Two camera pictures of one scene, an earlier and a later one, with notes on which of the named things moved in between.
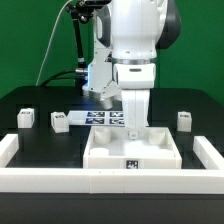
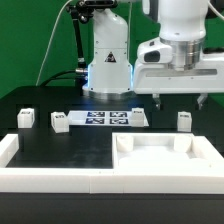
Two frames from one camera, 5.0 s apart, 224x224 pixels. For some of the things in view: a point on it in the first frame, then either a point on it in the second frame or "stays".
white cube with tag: (184, 121) stays
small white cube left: (26, 118) stays
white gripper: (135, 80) → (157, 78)
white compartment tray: (109, 147) → (164, 150)
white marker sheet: (97, 118) stays
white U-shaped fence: (207, 180) stays
